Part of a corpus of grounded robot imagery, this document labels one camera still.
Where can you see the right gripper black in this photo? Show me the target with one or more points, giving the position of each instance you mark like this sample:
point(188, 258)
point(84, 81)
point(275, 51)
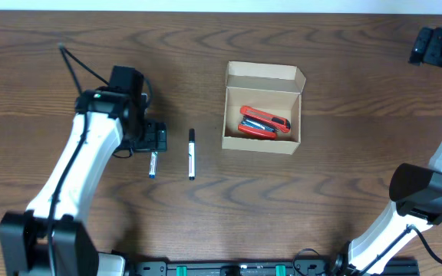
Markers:
point(428, 47)

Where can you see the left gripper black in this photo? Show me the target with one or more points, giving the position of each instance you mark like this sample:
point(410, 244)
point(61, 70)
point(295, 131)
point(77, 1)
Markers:
point(154, 136)

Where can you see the blue whiteboard marker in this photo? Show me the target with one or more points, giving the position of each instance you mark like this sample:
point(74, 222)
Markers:
point(153, 165)

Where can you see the red and black stapler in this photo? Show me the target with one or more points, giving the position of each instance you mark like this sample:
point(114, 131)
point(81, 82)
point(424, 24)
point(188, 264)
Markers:
point(257, 129)

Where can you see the red utility knife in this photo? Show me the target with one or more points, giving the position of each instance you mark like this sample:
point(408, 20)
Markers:
point(275, 122)

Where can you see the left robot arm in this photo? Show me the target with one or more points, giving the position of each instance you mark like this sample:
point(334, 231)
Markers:
point(50, 236)

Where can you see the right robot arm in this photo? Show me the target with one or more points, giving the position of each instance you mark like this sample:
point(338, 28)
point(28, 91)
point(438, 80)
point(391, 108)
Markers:
point(415, 197)

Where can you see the black whiteboard marker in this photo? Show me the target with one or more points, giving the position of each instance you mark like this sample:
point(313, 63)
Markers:
point(191, 155)

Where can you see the cardboard box with open lid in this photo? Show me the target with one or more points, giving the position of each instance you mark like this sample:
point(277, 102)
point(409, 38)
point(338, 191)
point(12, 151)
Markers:
point(272, 88)

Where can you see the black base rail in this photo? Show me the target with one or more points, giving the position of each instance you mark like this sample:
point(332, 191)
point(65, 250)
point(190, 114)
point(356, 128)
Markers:
point(309, 266)

